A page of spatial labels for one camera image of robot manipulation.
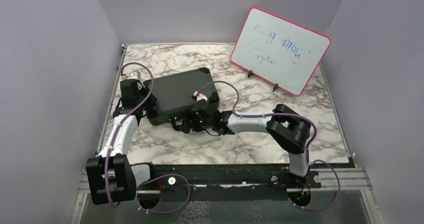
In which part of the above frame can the black poker set case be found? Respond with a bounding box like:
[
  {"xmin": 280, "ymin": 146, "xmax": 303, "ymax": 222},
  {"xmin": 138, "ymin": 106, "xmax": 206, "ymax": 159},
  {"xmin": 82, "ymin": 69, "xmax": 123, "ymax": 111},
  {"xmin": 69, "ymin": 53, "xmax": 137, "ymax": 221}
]
[{"xmin": 143, "ymin": 67, "xmax": 220, "ymax": 134}]

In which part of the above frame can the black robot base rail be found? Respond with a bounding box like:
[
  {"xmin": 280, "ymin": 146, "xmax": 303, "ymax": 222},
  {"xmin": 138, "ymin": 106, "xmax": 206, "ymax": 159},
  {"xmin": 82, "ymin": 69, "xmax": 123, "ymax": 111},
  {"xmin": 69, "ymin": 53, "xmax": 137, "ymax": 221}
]
[{"xmin": 136, "ymin": 163, "xmax": 322, "ymax": 206}]

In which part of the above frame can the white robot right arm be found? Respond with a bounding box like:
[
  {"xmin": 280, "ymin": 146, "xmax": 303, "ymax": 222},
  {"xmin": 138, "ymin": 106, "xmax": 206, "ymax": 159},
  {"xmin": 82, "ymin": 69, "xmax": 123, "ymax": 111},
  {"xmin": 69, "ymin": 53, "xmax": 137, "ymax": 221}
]
[{"xmin": 180, "ymin": 100, "xmax": 317, "ymax": 188}]

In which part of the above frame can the light blue small container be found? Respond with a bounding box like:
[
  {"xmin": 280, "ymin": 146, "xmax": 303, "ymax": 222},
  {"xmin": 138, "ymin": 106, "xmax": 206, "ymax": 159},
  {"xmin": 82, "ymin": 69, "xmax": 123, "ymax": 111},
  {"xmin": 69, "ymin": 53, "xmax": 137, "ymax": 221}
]
[{"xmin": 131, "ymin": 135, "xmax": 139, "ymax": 143}]

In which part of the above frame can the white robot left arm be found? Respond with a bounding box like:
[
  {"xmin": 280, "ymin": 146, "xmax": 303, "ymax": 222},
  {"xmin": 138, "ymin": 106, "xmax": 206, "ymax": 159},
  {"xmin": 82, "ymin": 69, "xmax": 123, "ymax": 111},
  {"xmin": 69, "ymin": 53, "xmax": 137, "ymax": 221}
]
[{"xmin": 85, "ymin": 79, "xmax": 157, "ymax": 208}]

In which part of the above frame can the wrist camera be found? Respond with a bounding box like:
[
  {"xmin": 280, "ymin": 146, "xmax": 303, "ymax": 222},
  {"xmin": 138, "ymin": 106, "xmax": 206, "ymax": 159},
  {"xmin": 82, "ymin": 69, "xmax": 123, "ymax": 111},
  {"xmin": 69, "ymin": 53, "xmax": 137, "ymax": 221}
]
[
  {"xmin": 192, "ymin": 91, "xmax": 208, "ymax": 102},
  {"xmin": 127, "ymin": 70, "xmax": 142, "ymax": 80}
]

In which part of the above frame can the pink framed whiteboard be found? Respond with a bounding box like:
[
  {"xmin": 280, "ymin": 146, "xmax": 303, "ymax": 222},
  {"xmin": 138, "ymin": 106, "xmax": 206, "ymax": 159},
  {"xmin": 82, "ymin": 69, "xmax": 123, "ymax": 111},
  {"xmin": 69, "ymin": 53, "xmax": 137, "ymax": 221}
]
[{"xmin": 230, "ymin": 7, "xmax": 332, "ymax": 96}]

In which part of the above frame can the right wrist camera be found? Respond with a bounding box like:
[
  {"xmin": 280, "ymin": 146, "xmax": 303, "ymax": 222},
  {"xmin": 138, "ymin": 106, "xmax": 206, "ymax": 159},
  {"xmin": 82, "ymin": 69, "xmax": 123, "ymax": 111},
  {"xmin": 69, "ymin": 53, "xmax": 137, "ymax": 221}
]
[{"xmin": 192, "ymin": 91, "xmax": 208, "ymax": 102}]

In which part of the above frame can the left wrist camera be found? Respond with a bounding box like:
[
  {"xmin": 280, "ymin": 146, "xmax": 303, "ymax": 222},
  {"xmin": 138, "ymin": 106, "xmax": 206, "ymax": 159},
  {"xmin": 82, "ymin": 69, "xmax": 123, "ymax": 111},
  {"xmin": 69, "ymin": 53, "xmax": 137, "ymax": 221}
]
[{"xmin": 127, "ymin": 70, "xmax": 142, "ymax": 80}]

